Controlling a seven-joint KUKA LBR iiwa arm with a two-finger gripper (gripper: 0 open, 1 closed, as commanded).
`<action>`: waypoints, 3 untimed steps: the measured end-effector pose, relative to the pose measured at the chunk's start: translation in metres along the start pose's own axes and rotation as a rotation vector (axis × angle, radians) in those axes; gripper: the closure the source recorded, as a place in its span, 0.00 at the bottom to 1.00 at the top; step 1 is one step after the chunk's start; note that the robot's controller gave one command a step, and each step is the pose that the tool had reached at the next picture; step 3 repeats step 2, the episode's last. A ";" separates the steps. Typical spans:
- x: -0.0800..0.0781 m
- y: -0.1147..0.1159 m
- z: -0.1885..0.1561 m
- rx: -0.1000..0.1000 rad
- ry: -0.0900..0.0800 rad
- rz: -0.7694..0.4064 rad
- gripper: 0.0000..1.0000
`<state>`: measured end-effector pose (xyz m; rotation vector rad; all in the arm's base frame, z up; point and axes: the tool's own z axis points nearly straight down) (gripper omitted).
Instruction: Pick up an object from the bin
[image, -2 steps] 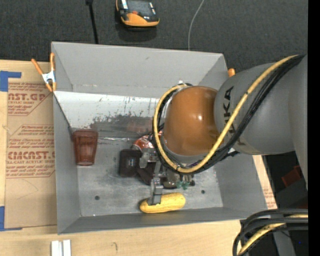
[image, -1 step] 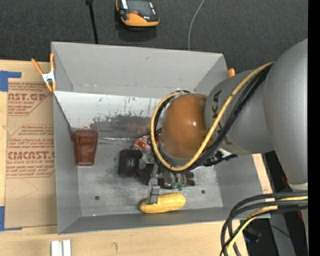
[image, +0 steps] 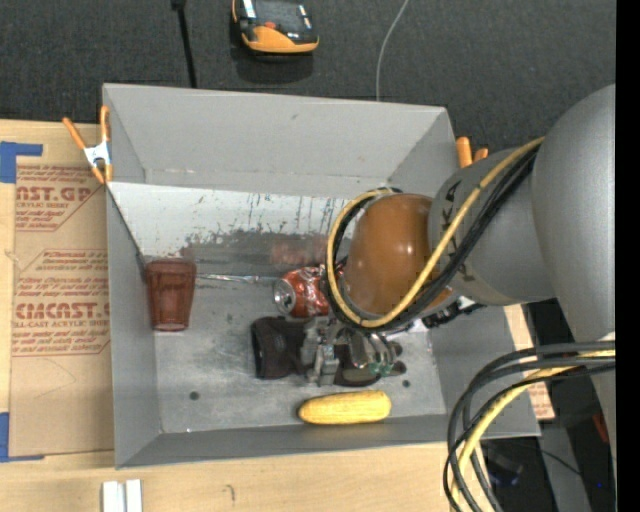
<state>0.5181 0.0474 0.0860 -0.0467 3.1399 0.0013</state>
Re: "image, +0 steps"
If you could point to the crushed red drink can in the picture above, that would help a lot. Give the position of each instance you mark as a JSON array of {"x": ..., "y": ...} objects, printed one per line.
[{"x": 305, "y": 295}]

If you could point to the yellow toy corn cob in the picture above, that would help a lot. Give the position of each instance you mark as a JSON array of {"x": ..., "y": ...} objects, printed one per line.
[{"x": 345, "y": 407}]

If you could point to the dark brown cloth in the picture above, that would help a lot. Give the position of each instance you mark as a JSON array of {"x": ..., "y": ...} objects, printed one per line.
[{"x": 275, "y": 347}]

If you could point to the black cylinder on white bracket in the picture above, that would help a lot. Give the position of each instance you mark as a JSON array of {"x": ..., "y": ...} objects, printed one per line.
[{"x": 442, "y": 314}]

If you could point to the brown cardboard board red print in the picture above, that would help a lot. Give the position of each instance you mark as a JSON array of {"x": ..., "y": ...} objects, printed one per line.
[{"x": 60, "y": 300}]

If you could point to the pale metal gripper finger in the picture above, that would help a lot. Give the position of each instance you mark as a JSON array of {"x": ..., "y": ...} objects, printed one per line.
[
  {"x": 332, "y": 371},
  {"x": 316, "y": 367}
]

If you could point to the grey metal bin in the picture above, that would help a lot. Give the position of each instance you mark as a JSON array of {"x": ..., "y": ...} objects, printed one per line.
[{"x": 225, "y": 350}]

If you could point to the red-brown plastic cup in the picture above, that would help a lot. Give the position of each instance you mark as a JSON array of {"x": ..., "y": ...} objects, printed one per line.
[{"x": 170, "y": 295}]

